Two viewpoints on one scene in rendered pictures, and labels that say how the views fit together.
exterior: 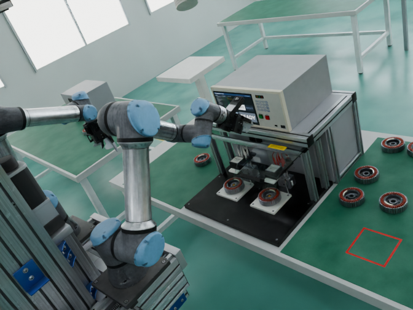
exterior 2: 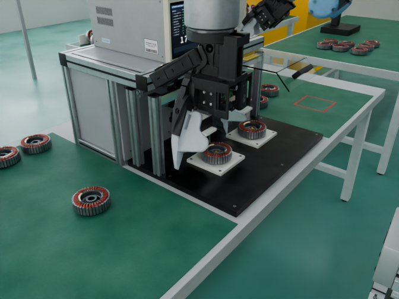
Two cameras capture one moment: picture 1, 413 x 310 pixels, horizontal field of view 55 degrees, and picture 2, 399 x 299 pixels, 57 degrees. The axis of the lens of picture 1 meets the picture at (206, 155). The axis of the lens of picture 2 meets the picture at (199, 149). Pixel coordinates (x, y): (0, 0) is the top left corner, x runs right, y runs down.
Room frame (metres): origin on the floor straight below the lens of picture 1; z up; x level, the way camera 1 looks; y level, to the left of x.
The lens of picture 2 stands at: (2.14, 1.00, 1.46)
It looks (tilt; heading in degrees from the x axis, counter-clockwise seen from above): 29 degrees down; 254
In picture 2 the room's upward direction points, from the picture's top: straight up
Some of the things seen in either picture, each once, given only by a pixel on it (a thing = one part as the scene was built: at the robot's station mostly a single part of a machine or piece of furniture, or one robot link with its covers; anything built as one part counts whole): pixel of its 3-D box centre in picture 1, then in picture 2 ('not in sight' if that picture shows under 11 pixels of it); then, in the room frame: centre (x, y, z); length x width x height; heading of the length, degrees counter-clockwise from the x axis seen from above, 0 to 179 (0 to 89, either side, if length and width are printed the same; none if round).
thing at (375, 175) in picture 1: (366, 174); not in sight; (1.50, -0.69, 0.77); 0.11 x 0.11 x 0.04
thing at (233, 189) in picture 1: (233, 185); (216, 152); (1.76, -0.08, 0.80); 0.11 x 0.11 x 0.04
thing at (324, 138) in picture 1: (274, 145); (183, 95); (1.81, -0.36, 0.92); 0.66 x 0.01 x 0.30; 35
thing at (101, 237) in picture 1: (112, 240); not in sight; (1.13, 0.41, 1.20); 0.13 x 0.12 x 0.14; 50
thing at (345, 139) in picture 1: (344, 141); not in sight; (1.62, -0.67, 0.91); 0.28 x 0.03 x 0.32; 125
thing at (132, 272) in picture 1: (124, 262); not in sight; (1.13, 0.42, 1.09); 0.15 x 0.15 x 0.10
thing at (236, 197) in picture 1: (235, 189); (215, 158); (1.76, -0.08, 0.78); 0.15 x 0.15 x 0.01; 35
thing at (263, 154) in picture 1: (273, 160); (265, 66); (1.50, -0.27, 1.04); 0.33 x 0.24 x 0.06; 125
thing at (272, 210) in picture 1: (270, 200); (251, 134); (1.56, -0.22, 0.78); 0.15 x 0.15 x 0.01; 35
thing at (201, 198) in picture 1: (254, 195); (231, 148); (1.67, -0.16, 0.76); 0.64 x 0.47 x 0.02; 35
